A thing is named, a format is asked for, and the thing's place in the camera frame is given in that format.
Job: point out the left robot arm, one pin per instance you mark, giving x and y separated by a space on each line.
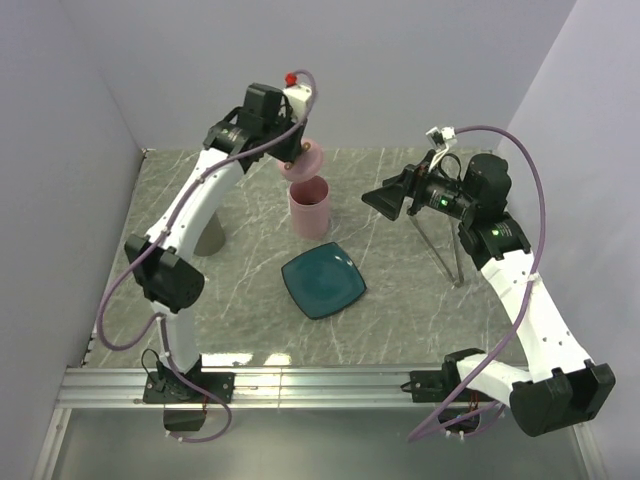
270 121

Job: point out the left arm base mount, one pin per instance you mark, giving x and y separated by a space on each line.
184 407

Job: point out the grey cylindrical container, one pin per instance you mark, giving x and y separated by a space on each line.
212 238

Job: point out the metal serving tongs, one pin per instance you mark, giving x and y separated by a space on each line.
443 250

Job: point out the pink cylindrical container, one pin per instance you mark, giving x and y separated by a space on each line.
310 208

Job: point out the aluminium rail frame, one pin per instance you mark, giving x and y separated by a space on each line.
313 399

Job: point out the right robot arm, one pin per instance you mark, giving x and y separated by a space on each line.
561 385

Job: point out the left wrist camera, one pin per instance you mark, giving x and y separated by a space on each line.
299 95

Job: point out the teal square plate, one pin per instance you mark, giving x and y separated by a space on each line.
323 281

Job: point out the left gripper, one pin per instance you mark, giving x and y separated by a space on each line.
292 154

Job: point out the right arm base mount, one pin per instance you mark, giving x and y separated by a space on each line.
433 386

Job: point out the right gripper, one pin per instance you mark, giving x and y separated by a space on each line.
388 200

